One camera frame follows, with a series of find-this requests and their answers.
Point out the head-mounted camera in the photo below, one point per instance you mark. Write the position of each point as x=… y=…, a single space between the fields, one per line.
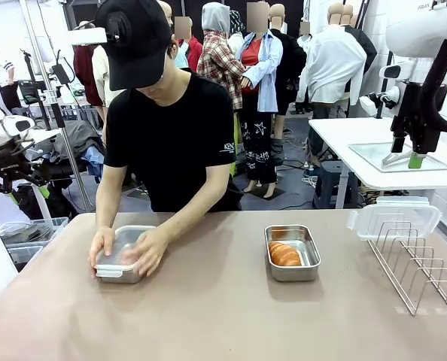
x=116 y=28

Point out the mannequin in white shirt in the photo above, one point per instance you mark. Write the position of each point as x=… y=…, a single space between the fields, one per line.
x=332 y=64

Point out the black baseball cap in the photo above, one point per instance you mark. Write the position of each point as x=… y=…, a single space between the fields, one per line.
x=137 y=49

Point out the mannequin in black jacket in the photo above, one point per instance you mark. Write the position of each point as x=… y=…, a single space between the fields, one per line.
x=366 y=49

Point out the person's left hand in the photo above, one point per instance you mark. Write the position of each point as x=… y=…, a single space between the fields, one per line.
x=150 y=253

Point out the black camera tripod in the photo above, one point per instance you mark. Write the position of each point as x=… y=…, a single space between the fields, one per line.
x=38 y=97

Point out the person in black t-shirt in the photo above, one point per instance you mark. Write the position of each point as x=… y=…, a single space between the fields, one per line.
x=171 y=131

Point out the white side table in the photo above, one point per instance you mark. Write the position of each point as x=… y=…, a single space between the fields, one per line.
x=396 y=180

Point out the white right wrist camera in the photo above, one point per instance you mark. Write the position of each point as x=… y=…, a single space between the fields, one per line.
x=368 y=105

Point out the mannequin in plaid shirt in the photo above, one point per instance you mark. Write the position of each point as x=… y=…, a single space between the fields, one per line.
x=219 y=71

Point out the steel rectangular container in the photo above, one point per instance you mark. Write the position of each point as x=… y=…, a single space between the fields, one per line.
x=122 y=278
x=295 y=274

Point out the mannequin in cream jacket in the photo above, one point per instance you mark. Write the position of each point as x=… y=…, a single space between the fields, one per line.
x=101 y=75

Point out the flat metal tray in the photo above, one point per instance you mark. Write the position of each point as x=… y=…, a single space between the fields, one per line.
x=370 y=154

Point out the clear plastic storage bin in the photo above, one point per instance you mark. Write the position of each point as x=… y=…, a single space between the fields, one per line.
x=24 y=255
x=31 y=227

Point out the mannequin with patterned hat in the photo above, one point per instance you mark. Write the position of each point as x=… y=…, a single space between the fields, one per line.
x=236 y=22

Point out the person's right forearm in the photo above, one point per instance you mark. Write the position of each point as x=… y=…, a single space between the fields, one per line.
x=105 y=207

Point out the aluminium frame pole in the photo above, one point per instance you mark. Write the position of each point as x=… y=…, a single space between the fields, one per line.
x=35 y=37

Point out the white work table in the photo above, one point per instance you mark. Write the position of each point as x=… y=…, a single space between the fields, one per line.
x=43 y=134

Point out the person's right hand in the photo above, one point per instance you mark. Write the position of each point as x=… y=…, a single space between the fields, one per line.
x=101 y=248

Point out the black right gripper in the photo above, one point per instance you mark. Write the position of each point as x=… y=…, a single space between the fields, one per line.
x=415 y=124

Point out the mannequin in blue shirt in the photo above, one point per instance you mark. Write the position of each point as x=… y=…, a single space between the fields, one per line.
x=266 y=75

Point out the clear plastic clip lid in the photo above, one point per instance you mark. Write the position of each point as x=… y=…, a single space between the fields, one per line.
x=393 y=214
x=122 y=240

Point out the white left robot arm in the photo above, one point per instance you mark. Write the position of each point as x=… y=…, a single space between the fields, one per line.
x=5 y=126

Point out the mannequin in black coat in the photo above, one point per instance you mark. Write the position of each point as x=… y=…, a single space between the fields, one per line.
x=289 y=56

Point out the person's left forearm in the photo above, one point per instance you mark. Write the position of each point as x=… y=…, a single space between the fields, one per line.
x=189 y=218

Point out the pile of grey blue clothes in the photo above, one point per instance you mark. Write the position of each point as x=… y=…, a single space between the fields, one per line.
x=80 y=143

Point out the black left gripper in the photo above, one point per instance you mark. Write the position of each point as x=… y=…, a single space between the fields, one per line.
x=9 y=167

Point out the grey plastic stool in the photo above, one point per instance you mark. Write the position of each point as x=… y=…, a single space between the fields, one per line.
x=334 y=169

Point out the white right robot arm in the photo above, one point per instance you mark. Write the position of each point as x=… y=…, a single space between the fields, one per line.
x=415 y=34

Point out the mannequin in dark red jacket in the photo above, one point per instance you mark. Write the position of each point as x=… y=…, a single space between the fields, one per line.
x=84 y=75

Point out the golden croissant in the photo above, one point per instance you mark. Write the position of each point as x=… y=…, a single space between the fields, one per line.
x=283 y=255

